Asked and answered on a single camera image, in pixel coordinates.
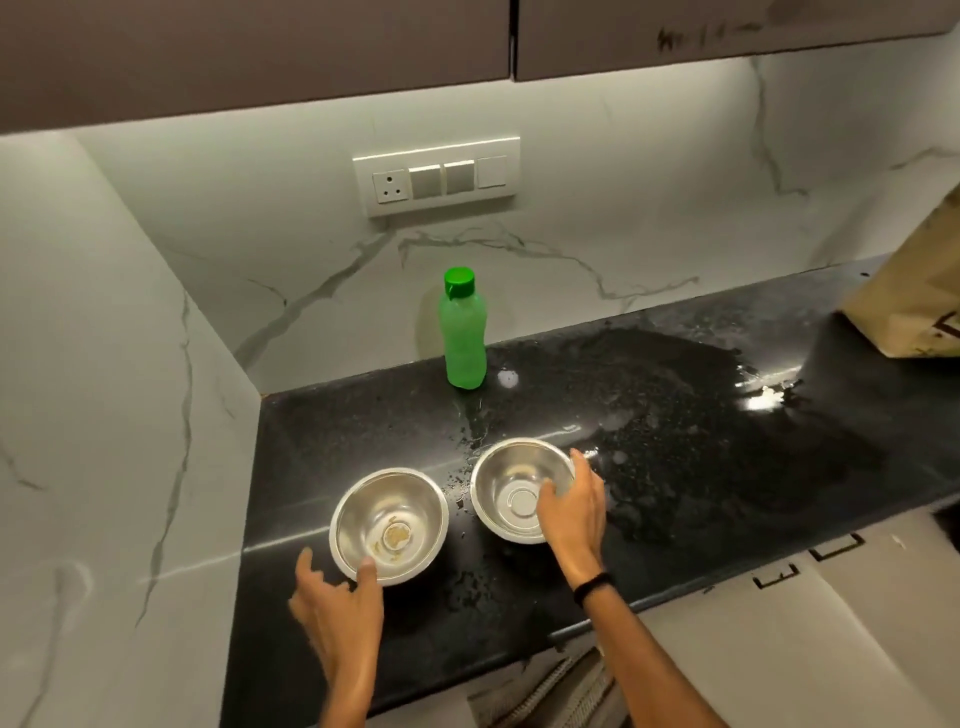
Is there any person's right hand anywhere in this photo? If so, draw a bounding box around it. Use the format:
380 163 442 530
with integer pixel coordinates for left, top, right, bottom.
536 447 607 590

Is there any person's left hand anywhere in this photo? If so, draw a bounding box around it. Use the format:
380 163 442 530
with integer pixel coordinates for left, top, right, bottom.
288 545 386 684

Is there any round steel bowl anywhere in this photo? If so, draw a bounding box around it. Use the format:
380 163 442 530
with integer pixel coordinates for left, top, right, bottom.
328 467 451 589
470 437 594 545

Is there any green plastic water bottle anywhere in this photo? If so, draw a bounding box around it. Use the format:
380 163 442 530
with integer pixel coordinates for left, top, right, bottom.
438 266 489 391

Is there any brown cabinet door with sheet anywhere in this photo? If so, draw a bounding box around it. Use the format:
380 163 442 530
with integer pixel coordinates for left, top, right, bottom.
513 0 960 84

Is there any person's right forearm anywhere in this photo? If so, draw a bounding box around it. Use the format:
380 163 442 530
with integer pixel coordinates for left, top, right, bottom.
581 584 729 728

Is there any black wristband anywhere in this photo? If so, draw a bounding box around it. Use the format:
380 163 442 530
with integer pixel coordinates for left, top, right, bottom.
572 572 618 609

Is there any striped grey cloth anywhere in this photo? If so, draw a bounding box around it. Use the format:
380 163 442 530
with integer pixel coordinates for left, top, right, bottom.
468 648 624 728

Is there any white base cabinet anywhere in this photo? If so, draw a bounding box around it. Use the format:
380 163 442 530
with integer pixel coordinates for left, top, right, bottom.
637 509 960 728

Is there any brown paper bag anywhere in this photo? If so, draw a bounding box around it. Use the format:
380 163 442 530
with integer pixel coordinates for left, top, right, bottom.
839 196 960 360

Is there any brown cabinet door with label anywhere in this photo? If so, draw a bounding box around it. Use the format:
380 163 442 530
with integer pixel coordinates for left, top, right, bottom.
0 0 515 136

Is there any black cabinet handle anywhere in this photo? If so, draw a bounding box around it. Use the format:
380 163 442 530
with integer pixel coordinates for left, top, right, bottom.
752 563 802 591
808 532 866 562

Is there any white wall switch panel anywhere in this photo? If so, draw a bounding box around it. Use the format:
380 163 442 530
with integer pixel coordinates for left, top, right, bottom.
352 135 522 220

